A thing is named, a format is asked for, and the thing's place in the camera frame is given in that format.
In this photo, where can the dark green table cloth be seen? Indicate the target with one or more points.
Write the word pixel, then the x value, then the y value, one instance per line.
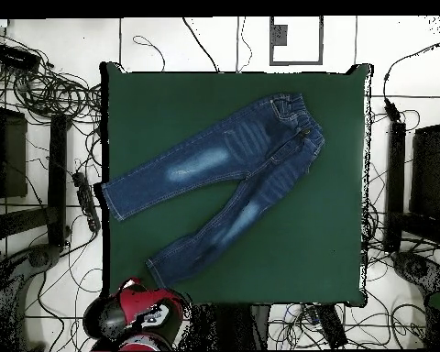
pixel 297 238

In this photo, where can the black power strip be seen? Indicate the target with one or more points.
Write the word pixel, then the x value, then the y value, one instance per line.
pixel 86 200

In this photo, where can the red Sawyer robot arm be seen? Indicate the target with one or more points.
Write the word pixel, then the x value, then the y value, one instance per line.
pixel 132 315

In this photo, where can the black frame stand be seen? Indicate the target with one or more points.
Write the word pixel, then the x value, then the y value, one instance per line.
pixel 58 176

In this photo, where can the blue denim jeans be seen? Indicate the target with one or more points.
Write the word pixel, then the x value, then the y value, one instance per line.
pixel 242 146

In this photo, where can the grey square floor frame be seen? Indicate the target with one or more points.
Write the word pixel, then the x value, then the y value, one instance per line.
pixel 296 63

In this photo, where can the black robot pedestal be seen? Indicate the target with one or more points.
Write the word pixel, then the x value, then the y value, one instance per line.
pixel 234 326

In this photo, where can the short black bar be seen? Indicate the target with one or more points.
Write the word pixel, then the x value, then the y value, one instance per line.
pixel 332 326

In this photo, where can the black rectangular box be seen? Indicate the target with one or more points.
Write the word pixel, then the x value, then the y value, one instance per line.
pixel 16 58

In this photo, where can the long black bar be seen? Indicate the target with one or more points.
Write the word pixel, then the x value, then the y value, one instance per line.
pixel 396 183

